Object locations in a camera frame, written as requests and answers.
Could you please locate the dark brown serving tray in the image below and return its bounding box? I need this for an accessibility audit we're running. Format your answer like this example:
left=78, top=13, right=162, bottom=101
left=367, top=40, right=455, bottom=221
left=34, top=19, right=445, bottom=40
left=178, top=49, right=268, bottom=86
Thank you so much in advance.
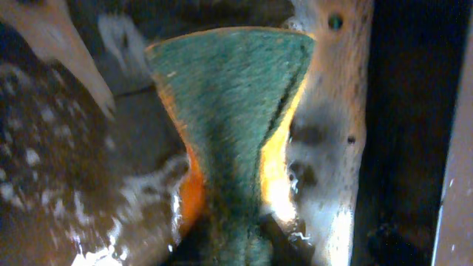
left=432, top=25, right=472, bottom=266

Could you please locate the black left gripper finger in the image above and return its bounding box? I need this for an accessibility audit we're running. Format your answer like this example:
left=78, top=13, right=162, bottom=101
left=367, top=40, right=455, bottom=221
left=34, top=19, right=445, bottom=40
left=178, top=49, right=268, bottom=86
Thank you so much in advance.
left=259, top=214, right=314, bottom=266

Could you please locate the yellow green scrub sponge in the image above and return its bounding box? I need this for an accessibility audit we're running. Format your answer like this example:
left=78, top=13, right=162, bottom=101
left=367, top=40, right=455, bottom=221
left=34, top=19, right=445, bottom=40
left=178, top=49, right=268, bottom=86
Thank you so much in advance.
left=145, top=27, right=316, bottom=265

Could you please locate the black tray with soapy water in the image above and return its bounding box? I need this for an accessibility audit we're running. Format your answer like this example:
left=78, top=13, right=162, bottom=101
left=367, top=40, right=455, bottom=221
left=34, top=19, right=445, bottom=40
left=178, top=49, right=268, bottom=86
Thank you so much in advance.
left=1, top=1, right=472, bottom=265

